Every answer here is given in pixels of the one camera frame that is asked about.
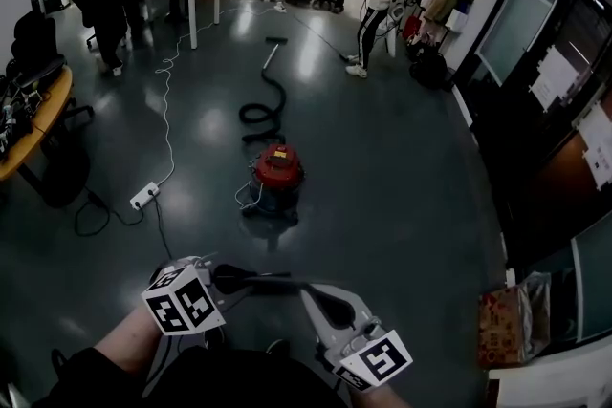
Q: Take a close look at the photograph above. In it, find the black cable with adapter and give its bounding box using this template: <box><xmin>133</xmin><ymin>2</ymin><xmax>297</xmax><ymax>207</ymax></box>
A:
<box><xmin>74</xmin><ymin>188</ymin><xmax>144</xmax><ymax>238</ymax></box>

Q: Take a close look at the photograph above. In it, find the black backpack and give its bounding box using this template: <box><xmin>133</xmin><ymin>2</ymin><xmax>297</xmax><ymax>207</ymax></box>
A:
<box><xmin>408</xmin><ymin>43</ymin><xmax>449</xmax><ymax>91</ymax></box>

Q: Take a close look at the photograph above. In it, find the white vacuum power cord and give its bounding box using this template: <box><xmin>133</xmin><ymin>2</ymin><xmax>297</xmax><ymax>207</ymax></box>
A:
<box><xmin>233</xmin><ymin>180</ymin><xmax>265</xmax><ymax>211</ymax></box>

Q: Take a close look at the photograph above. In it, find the white power strip cable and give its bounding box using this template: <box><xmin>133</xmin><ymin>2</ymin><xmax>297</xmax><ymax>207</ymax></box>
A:
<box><xmin>155</xmin><ymin>7</ymin><xmax>262</xmax><ymax>187</ymax></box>

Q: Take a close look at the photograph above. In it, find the person's black clothing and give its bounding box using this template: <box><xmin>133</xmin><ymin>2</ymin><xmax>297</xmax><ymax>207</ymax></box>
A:
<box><xmin>31</xmin><ymin>343</ymin><xmax>353</xmax><ymax>408</ymax></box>

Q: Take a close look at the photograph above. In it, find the curved wooden desk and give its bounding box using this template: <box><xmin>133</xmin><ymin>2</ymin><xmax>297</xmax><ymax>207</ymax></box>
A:
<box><xmin>0</xmin><ymin>64</ymin><xmax>76</xmax><ymax>182</ymax></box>

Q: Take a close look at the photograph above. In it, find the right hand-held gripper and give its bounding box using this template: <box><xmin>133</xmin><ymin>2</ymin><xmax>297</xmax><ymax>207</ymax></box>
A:
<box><xmin>299</xmin><ymin>282</ymin><xmax>415</xmax><ymax>393</ymax></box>

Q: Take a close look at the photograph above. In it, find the person's right forearm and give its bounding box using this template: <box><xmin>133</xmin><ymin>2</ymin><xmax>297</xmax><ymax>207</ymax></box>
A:
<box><xmin>343</xmin><ymin>379</ymin><xmax>407</xmax><ymax>408</ymax></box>

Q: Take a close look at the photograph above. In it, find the dark red cloth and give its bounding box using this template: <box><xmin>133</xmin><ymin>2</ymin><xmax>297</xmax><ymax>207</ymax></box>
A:
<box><xmin>401</xmin><ymin>13</ymin><xmax>425</xmax><ymax>42</ymax></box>

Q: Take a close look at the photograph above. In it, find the silver vacuum wand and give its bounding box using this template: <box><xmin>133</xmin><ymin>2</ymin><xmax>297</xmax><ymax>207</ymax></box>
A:
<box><xmin>260</xmin><ymin>43</ymin><xmax>283</xmax><ymax>72</ymax></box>

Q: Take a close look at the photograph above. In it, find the patterned cardboard box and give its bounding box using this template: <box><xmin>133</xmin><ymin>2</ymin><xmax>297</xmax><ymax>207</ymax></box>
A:
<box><xmin>479</xmin><ymin>286</ymin><xmax>532</xmax><ymax>370</ymax></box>

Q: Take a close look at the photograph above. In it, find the person's left forearm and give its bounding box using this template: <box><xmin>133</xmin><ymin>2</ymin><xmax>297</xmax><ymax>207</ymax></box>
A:
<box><xmin>90</xmin><ymin>300</ymin><xmax>166</xmax><ymax>374</ymax></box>

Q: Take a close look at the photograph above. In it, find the glass entrance door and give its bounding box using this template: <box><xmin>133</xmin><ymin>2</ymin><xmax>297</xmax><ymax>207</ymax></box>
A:
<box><xmin>477</xmin><ymin>0</ymin><xmax>612</xmax><ymax>264</ymax></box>

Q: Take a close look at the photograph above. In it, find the black vacuum hose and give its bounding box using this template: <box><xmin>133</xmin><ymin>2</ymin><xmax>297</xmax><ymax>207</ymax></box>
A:
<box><xmin>238</xmin><ymin>67</ymin><xmax>289</xmax><ymax>148</ymax></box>

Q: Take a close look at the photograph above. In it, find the white power strip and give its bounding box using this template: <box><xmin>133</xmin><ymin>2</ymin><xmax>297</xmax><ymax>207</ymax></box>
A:
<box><xmin>129</xmin><ymin>181</ymin><xmax>162</xmax><ymax>211</ymax></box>

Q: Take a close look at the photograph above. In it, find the clear plastic bag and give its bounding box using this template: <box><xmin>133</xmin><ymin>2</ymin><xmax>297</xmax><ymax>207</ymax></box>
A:
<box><xmin>515</xmin><ymin>271</ymin><xmax>558</xmax><ymax>359</ymax></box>

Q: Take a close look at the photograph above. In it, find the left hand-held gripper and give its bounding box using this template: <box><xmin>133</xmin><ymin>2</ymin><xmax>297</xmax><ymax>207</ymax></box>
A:
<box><xmin>141</xmin><ymin>255</ymin><xmax>262</xmax><ymax>337</ymax></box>

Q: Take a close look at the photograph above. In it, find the long black power cable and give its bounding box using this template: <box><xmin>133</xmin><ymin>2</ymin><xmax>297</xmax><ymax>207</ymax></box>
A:
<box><xmin>152</xmin><ymin>193</ymin><xmax>174</xmax><ymax>260</ymax></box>

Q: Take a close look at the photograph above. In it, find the white paper notice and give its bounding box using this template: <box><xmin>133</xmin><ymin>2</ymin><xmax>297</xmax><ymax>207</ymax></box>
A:
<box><xmin>576</xmin><ymin>102</ymin><xmax>612</xmax><ymax>192</ymax></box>
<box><xmin>529</xmin><ymin>45</ymin><xmax>574</xmax><ymax>114</ymax></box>

